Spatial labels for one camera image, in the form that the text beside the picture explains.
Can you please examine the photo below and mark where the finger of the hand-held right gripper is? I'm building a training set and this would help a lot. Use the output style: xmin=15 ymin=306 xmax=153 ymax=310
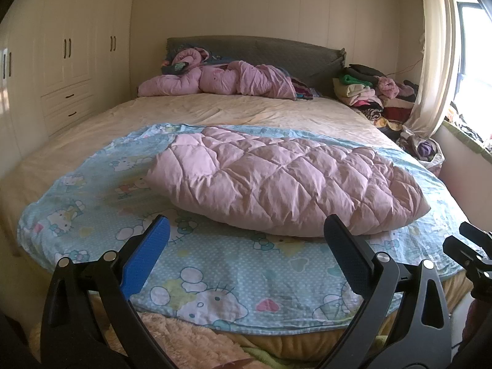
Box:
xmin=459 ymin=221 xmax=492 ymax=248
xmin=442 ymin=234 xmax=486 ymax=268

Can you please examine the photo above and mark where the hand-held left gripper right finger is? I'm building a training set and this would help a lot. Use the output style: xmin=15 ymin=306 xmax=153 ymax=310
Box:
xmin=323 ymin=214 xmax=452 ymax=369

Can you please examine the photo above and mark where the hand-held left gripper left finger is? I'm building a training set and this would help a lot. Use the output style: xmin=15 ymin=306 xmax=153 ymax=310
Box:
xmin=39 ymin=215 xmax=179 ymax=369

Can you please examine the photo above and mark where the pink quilted jacket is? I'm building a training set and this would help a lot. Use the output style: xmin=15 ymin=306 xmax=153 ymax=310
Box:
xmin=145 ymin=126 xmax=431 ymax=238

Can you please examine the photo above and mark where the white bag of clothes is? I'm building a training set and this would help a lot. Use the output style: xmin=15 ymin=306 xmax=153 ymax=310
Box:
xmin=400 ymin=125 xmax=446 ymax=170

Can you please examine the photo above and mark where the heap of dark clothes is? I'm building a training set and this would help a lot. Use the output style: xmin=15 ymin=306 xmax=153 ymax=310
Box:
xmin=448 ymin=100 xmax=492 ymax=143

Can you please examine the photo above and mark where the pile of folded clothes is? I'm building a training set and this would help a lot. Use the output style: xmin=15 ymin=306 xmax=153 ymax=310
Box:
xmin=332 ymin=63 xmax=419 ymax=131

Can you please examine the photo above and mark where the blue cartoon printed blanket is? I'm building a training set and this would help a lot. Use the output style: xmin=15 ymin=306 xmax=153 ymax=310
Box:
xmin=17 ymin=122 xmax=471 ymax=333

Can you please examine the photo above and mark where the fluffy cream blanket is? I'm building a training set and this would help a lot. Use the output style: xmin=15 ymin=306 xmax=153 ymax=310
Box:
xmin=29 ymin=309 xmax=254 ymax=369

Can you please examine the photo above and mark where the green window sill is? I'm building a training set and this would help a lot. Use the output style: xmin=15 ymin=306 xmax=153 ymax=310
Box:
xmin=442 ymin=119 xmax=492 ymax=164

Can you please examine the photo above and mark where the green cloth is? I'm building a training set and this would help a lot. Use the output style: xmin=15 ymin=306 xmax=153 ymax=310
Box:
xmin=242 ymin=348 xmax=319 ymax=369

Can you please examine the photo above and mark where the window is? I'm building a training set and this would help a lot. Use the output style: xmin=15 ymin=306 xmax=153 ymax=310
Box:
xmin=450 ymin=0 xmax=492 ymax=124

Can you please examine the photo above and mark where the bed with beige sheet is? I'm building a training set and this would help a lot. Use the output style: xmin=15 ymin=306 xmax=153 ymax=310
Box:
xmin=0 ymin=94 xmax=477 ymax=369

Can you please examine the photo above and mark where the striped dark cloth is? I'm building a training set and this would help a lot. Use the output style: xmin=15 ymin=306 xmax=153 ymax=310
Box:
xmin=290 ymin=77 xmax=319 ymax=101

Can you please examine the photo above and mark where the cream curtain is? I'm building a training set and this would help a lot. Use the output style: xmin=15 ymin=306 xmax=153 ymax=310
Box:
xmin=402 ymin=0 xmax=462 ymax=139

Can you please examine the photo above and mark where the dark patterned pillow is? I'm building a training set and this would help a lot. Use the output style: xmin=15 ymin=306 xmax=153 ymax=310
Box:
xmin=161 ymin=48 xmax=210 ymax=76

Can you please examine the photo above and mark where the crumpled pink duvet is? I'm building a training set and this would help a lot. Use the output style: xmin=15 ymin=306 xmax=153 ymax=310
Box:
xmin=137 ymin=48 xmax=297 ymax=101

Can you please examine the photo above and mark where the cream wardrobe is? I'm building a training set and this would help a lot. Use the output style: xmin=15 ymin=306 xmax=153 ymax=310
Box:
xmin=0 ymin=0 xmax=139 ymax=170

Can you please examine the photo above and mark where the grey padded headboard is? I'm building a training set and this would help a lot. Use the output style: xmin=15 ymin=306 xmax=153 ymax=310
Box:
xmin=166 ymin=36 xmax=347 ymax=98

